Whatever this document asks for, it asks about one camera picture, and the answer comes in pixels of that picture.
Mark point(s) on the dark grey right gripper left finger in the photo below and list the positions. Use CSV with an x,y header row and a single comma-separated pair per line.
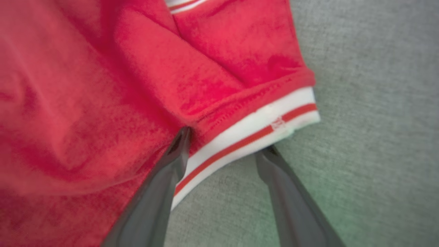
x,y
151,209

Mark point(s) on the red basketball jersey white trim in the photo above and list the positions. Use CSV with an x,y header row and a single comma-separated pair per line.
x,y
103,103

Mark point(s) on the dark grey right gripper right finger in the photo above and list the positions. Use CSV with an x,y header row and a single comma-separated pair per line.
x,y
295,212

